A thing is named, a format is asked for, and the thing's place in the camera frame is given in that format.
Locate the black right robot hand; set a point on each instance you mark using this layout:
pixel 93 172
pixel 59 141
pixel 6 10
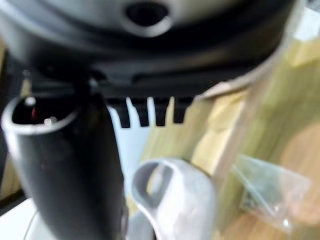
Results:
pixel 150 62

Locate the white slipper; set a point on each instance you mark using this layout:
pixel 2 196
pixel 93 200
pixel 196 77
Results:
pixel 15 222

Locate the clear plastic bag with screws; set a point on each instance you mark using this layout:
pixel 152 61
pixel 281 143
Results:
pixel 275 190

